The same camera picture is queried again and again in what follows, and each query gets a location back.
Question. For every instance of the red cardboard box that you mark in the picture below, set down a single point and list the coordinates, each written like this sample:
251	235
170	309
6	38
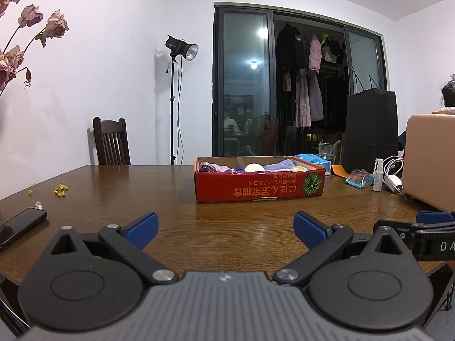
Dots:
248	188

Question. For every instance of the dark wooden chair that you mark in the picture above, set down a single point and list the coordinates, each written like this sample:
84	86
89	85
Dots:
271	131
108	124

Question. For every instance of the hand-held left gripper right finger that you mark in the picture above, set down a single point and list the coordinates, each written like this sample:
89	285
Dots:
309	229

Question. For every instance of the white spray bottle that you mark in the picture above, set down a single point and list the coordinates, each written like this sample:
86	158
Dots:
378	181

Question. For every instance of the studio light on stand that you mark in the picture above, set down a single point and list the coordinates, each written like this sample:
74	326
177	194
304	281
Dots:
177	46

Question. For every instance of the black smartphone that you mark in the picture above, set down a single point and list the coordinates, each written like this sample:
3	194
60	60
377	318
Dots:
21	225

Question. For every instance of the purple satin scrunchie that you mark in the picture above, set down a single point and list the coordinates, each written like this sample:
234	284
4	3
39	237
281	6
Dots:
209	167

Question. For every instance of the scattered yellow flower petals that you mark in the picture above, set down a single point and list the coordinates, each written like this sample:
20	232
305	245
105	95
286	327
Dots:
61	189

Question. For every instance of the hanging clothes rack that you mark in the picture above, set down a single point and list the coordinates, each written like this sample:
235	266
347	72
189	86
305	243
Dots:
241	60

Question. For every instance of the black paper bag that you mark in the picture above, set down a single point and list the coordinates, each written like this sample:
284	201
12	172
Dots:
369	124

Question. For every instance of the orange packet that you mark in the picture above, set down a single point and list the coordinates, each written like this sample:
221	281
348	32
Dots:
339	171

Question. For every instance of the dried pink roses bouquet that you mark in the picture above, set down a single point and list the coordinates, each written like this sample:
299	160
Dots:
57	25

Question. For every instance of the black hanging coat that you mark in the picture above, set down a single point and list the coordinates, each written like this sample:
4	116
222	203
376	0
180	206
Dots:
289	46

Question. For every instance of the small blue and red packet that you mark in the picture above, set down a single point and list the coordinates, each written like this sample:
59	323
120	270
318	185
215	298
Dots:
357	178

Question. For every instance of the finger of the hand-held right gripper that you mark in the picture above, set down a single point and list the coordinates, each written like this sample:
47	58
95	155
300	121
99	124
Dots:
400	226
435	216

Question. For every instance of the clear straw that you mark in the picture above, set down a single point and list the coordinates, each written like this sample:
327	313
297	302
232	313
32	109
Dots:
336	145

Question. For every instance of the large patterned blue tissue pack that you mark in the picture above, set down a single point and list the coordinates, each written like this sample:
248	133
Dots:
312	158

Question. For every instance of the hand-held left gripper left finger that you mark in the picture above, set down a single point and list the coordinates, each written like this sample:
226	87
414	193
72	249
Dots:
144	228

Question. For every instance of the clear drinking glass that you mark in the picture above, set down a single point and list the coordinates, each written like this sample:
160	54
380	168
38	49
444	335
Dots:
325	154

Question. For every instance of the mauve hanging coat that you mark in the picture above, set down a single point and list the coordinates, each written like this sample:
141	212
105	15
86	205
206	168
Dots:
314	103

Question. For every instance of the pink hanging jacket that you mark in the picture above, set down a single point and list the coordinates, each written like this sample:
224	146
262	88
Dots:
315	53

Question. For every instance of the white foam roll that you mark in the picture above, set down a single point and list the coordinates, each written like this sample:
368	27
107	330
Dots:
254	167

